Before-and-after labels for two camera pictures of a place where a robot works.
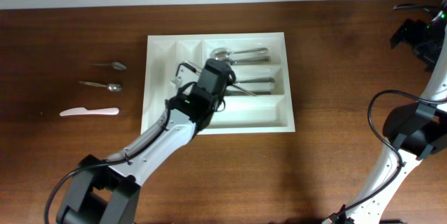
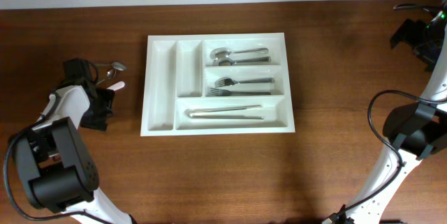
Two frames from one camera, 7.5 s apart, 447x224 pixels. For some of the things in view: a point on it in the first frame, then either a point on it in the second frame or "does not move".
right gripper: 402,32 does not move
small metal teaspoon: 116,65 does not move
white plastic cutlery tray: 259,99 does not move
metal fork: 265,79 does not move
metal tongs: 235,85 to 191,112
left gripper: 223,103 to 103,128
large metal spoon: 266,58 does not move
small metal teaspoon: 111,86 to 108,75
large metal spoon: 221,53 does not move
